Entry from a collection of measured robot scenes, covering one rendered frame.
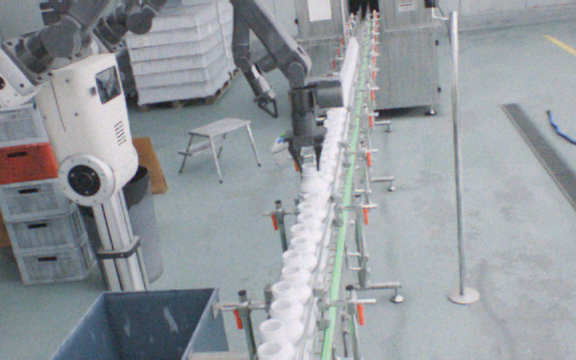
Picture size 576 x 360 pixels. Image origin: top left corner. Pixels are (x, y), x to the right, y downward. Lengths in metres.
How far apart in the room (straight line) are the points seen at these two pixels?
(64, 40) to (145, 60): 6.79
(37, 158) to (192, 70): 4.57
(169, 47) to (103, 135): 6.46
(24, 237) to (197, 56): 4.59
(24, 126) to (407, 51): 3.76
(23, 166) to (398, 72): 3.74
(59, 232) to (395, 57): 3.67
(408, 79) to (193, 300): 4.92
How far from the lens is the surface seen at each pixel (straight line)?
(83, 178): 1.81
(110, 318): 1.73
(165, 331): 1.69
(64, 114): 1.76
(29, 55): 1.59
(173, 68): 8.23
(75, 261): 4.01
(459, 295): 3.23
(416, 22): 6.20
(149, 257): 3.71
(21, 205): 3.98
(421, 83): 6.31
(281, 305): 1.06
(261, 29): 1.41
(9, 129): 3.84
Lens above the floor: 1.70
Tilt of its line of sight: 20 degrees down
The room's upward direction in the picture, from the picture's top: 8 degrees counter-clockwise
